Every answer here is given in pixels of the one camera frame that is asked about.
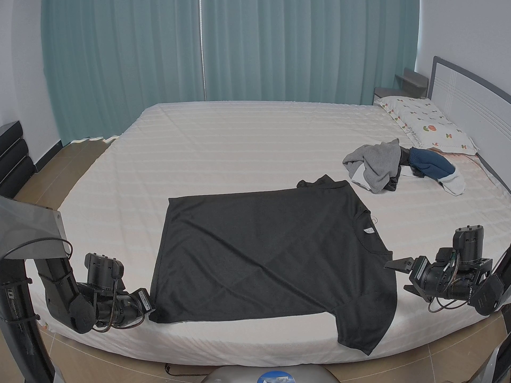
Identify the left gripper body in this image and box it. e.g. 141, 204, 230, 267
115, 288, 156, 327

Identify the black chest of drawers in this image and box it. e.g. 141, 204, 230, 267
0, 120, 39, 199

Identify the blue-green curtain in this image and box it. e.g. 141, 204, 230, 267
41, 0, 206, 144
201, 0, 421, 105

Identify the black T-shirt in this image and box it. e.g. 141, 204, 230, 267
149, 175, 398, 356

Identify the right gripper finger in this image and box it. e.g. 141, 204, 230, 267
384, 256, 417, 273
403, 284, 431, 303

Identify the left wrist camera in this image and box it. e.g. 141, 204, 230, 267
83, 252, 125, 291

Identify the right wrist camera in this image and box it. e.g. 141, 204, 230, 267
452, 225, 486, 263

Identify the pile of clothes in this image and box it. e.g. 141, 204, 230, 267
343, 138, 466, 197

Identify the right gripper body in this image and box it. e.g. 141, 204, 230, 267
411, 255, 444, 301

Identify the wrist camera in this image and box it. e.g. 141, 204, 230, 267
83, 252, 125, 291
452, 225, 486, 263

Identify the grey bedside table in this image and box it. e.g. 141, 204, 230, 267
374, 67, 430, 106

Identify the white printed pillow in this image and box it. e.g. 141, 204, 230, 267
377, 95, 480, 156

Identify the bed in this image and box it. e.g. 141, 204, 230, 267
24, 56, 511, 367

